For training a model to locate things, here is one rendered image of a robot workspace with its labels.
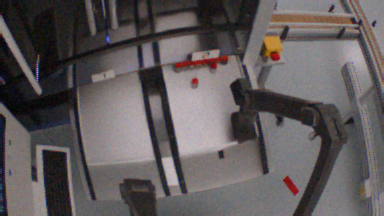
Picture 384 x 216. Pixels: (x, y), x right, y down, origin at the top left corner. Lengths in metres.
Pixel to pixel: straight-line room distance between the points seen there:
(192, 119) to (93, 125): 0.35
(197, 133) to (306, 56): 1.41
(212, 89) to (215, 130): 0.14
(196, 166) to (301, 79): 1.33
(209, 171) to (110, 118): 0.37
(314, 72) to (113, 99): 1.53
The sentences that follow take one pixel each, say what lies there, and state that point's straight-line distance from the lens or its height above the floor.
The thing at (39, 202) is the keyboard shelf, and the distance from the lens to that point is 1.65.
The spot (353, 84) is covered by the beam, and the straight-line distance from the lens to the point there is 2.19.
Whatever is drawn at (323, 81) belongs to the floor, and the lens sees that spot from 2.73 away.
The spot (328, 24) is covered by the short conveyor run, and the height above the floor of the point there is 0.97.
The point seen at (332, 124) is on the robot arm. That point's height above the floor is 1.51.
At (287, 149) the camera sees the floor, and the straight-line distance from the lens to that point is 2.49.
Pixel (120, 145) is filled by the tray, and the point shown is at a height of 0.88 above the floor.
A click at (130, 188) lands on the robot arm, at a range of 0.96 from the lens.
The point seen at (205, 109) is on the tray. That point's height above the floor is 0.88.
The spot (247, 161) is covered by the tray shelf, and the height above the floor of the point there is 0.88.
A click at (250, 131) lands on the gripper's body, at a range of 1.41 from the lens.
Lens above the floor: 2.33
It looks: 71 degrees down
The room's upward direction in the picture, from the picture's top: 9 degrees clockwise
